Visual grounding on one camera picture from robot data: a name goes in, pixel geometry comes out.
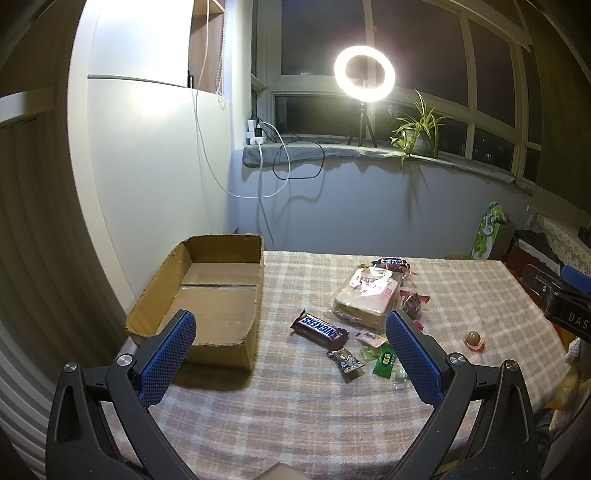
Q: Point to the plaid tablecloth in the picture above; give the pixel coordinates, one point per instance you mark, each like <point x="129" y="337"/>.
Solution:
<point x="295" y="408"/>

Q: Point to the pink snack packet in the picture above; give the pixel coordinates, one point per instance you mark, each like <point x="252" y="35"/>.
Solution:
<point x="371" y="339"/>

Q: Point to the green white bag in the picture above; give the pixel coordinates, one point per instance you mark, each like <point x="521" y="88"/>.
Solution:
<point x="489" y="232"/>

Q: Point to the grey windowsill mat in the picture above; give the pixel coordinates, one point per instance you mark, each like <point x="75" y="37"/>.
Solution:
<point x="300" y="152"/>

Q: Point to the packaged sliced bread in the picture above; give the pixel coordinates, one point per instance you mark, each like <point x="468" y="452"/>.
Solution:
<point x="368" y="296"/>

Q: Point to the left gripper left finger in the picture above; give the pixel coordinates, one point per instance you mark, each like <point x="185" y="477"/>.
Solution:
<point x="79" y="443"/>

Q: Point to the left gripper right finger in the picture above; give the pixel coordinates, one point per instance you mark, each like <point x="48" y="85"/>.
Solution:
<point x="501" y="444"/>

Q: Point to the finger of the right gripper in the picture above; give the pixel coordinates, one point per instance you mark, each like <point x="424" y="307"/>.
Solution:
<point x="549" y="288"/>
<point x="576" y="279"/>

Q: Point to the potted spider plant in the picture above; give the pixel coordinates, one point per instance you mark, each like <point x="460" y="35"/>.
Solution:
<point x="419" y="135"/>

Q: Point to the dark cake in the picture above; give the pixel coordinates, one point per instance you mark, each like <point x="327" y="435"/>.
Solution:
<point x="413" y="304"/>

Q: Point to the ring light tripod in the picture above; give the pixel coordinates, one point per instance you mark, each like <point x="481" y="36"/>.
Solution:
<point x="365" y="128"/>

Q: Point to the cardboard box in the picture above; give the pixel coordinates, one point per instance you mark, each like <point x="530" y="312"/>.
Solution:
<point x="219" y="280"/>

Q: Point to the small Snickers bar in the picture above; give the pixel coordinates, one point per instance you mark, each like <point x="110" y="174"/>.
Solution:
<point x="394" y="264"/>

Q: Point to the green candy packet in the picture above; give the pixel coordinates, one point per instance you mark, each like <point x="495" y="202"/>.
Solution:
<point x="384" y="359"/>

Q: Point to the small silver black snack packet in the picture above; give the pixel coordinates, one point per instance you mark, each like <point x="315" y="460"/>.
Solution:
<point x="349" y="367"/>

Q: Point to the white power adapter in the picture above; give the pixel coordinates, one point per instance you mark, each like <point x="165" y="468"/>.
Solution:
<point x="254" y="133"/>

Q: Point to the large Snickers bar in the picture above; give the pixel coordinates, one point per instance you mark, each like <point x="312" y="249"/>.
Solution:
<point x="319" y="331"/>

